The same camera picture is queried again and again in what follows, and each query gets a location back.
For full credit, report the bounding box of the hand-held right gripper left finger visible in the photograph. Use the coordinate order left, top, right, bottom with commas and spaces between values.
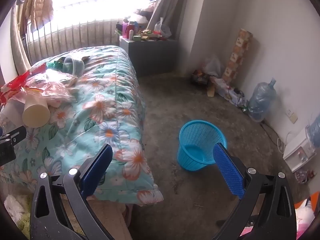
29, 144, 114, 240

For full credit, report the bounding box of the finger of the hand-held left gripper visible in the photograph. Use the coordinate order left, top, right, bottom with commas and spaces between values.
0, 126, 27, 145

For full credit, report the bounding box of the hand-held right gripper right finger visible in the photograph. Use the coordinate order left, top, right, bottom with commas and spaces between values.
212, 142, 297, 240

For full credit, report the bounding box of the blue plastic basket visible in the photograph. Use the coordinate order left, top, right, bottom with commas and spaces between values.
177, 120, 228, 172

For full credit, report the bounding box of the clear printed plastic bag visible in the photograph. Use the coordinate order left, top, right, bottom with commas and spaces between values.
21, 69, 78, 103

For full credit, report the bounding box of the cream paper cup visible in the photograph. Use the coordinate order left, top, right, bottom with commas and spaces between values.
22, 94, 51, 128

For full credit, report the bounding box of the red plastic bag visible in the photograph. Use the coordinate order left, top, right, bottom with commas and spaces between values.
0, 64, 48, 105

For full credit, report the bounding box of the white plush cloth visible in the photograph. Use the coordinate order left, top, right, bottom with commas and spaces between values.
4, 195, 25, 225

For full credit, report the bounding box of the white drawer unit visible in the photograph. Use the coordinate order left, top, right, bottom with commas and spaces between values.
282, 127, 317, 172

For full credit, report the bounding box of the floral quilted blanket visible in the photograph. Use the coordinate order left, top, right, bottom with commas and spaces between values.
0, 45, 164, 207

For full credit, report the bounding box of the green plastic bag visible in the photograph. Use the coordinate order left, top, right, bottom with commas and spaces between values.
46, 59, 65, 70

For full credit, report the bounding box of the large blue water jug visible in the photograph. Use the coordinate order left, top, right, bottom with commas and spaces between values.
247, 77, 277, 123

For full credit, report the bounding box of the flat printed box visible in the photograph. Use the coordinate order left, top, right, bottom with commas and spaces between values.
215, 77, 247, 105

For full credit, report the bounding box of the wooden board piece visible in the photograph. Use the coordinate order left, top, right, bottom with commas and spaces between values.
207, 80, 217, 97

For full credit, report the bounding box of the beige curtain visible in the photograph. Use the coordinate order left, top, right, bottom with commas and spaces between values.
10, 5, 32, 74

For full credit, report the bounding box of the pink printed cloth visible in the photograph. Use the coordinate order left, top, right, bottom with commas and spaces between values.
294, 196, 318, 235

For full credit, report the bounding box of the clear plastic cup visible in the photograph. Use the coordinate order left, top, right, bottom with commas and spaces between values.
62, 54, 85, 76

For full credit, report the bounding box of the dark snack bag pile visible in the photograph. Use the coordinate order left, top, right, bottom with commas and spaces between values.
191, 69, 210, 85

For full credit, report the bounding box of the crumpled white plastic bag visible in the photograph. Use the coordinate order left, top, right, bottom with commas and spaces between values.
204, 55, 224, 77

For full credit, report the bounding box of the window railing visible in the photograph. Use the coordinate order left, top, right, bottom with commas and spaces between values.
25, 19, 120, 63

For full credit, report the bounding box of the tall patterned box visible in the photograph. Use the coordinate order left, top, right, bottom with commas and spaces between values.
221, 29, 253, 85

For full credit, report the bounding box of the grey cabinet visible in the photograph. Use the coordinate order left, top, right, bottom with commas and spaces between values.
119, 35, 179, 77

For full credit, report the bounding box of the beige puffer jacket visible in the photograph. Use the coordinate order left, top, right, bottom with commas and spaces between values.
24, 0, 54, 32

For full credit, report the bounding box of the translucent plastic bag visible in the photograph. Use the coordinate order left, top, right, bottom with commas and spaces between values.
154, 17, 172, 38

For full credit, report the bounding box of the grey curtain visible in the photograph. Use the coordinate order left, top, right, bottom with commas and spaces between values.
146, 0, 190, 34

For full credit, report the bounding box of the wall socket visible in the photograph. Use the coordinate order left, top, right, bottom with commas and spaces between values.
286, 109, 298, 123

